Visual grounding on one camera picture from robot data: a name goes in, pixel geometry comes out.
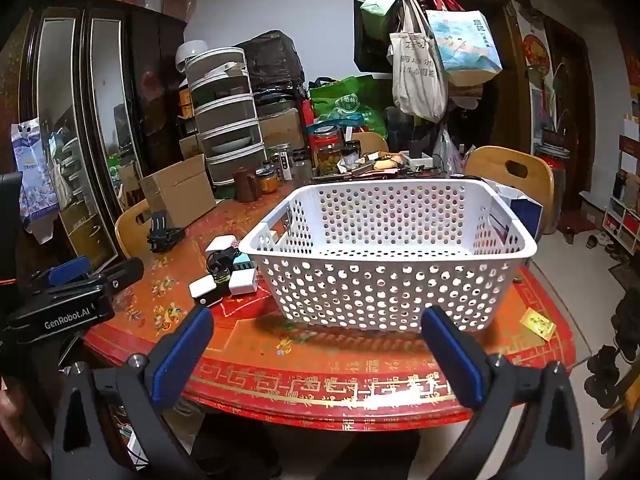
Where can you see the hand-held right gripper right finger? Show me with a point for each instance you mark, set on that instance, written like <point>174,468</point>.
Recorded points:
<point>455,360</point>

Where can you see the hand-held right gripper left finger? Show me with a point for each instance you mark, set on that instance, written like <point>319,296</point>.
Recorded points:
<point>182,355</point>

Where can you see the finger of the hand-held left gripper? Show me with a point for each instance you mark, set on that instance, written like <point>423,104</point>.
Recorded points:
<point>125,270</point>
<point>70,267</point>

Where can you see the white charger with black base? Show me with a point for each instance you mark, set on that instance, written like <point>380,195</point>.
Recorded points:
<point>202,287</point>

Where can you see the white perforated plastic basket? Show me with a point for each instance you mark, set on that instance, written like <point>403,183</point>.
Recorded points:
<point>380,220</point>

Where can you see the wooden chair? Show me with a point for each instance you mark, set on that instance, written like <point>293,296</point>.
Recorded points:
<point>127,230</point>
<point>537,185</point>
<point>372,142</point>

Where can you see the black phone clamp holder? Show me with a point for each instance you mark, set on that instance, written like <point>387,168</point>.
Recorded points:
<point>162,235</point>

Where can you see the yellow paper packet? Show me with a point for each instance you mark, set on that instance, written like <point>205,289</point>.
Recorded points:
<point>537,323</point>

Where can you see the open cardboard box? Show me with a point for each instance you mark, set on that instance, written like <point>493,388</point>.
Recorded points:
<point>175,190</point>

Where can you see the white rounded charger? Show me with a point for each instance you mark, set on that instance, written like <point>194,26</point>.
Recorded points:
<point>220,244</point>

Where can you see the blue and white hanging bag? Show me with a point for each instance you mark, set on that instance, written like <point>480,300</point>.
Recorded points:
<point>30,170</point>

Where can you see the teal multi-port charger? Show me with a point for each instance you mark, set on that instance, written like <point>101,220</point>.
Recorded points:
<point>242,262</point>

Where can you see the red patterned tablecloth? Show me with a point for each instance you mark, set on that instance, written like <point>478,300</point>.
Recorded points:
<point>325,365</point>

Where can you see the brown ceramic jar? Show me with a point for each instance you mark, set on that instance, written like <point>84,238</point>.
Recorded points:
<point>245,185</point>

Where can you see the pair of black shoes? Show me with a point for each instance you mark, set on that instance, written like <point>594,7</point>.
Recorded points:
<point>605,370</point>

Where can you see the white and blue paper bag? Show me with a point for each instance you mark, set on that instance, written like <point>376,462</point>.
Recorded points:
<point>525,210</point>

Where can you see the small jar orange contents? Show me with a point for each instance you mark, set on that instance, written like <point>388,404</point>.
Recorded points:
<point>267,182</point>

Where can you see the dark wooden wardrobe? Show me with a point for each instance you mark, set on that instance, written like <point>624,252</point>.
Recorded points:
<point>150,90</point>

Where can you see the white plastic drawer tower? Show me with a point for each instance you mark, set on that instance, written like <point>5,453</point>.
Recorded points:
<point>227,110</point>

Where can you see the white power strip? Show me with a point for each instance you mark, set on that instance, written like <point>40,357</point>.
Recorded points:
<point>420,161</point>

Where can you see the white plastic bag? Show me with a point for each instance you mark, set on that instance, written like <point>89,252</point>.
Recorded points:
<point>445,152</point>

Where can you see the printed cardboard box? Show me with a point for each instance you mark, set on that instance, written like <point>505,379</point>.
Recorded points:
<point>282,130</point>

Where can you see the white shoe shelf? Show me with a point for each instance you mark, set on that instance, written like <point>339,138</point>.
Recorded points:
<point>622,220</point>

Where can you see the white round fan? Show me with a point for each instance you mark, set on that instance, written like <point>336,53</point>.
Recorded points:
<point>187,55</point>

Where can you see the pickle jar red lid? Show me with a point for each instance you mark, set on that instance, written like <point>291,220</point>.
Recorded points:
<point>327,152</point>

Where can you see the black wrapped bundle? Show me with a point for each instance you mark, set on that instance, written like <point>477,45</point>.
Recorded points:
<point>275,60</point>

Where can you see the dark wooden door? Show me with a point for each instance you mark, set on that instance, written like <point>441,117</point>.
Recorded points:
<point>570,110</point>

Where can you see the green shopping bag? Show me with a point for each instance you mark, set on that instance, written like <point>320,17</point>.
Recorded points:
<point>350,100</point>

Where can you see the beige tote bag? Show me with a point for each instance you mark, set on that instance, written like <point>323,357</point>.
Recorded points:
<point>417,75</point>

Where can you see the printed blue paper bag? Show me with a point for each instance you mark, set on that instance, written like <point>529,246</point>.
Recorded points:
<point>462,45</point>

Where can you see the green gift bag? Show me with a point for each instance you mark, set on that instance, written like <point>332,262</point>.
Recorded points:
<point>380,5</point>

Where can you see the red round wall ornament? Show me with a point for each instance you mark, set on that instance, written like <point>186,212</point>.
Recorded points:
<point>537,50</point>

